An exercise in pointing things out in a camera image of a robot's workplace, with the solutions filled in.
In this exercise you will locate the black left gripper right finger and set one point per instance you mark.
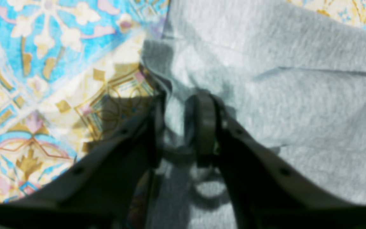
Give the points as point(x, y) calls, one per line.
point(265, 191)

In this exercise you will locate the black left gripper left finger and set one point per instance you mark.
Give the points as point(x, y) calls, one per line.
point(97, 191)

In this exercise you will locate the patterned tablecloth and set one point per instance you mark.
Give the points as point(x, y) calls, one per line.
point(69, 75)

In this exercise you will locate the grey T-shirt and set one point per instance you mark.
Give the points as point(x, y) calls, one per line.
point(294, 79)

